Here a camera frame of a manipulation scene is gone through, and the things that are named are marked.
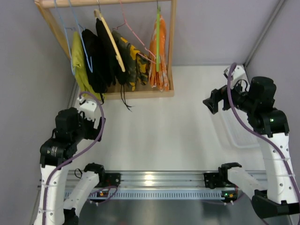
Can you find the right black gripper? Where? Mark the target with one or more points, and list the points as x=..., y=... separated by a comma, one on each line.
x=217, y=99

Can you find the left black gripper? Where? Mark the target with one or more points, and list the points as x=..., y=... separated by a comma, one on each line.
x=94, y=129

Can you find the orange white patterned trousers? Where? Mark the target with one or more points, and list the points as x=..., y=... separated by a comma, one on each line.
x=159, y=79

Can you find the green plastic hanger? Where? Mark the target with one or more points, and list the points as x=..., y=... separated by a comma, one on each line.
x=157, y=38

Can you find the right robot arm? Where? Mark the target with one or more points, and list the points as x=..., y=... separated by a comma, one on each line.
x=254, y=110

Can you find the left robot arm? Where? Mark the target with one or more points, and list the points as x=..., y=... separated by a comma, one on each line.
x=56, y=156

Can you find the black trousers on blue hanger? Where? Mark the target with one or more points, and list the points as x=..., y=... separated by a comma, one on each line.
x=97, y=76

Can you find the yellow-green trousers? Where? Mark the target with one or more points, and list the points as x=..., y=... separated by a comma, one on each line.
x=79, y=65

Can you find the black trousers on wooden hanger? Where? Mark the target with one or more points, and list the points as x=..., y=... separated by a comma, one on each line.
x=115, y=73

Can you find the camouflage trousers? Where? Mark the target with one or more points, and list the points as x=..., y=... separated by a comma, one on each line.
x=135, y=64

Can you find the beige wooden hanger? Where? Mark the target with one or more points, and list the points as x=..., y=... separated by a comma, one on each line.
x=112, y=39

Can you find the white plastic basket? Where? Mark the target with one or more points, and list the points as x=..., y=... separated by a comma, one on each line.
x=238, y=135

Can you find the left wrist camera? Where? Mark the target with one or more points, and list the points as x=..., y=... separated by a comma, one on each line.
x=87, y=108

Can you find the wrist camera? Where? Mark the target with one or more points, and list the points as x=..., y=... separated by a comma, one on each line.
x=87, y=108
x=238, y=74

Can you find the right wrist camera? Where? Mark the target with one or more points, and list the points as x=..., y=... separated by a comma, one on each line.
x=238, y=74

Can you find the wooden clothes rack frame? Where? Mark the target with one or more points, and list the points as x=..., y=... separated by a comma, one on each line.
x=145, y=91

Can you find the blue wire hanger right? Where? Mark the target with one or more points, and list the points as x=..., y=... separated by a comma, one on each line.
x=81, y=29

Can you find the blue wire hanger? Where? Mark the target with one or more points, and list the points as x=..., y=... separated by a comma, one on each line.
x=81, y=29
x=65, y=30

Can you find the aluminium mounting rail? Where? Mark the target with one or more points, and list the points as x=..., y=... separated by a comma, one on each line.
x=163, y=180

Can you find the slotted cable duct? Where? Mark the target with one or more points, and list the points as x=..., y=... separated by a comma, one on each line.
x=127, y=194

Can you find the blue wire hanger left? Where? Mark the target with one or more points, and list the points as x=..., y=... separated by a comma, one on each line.
x=65, y=30

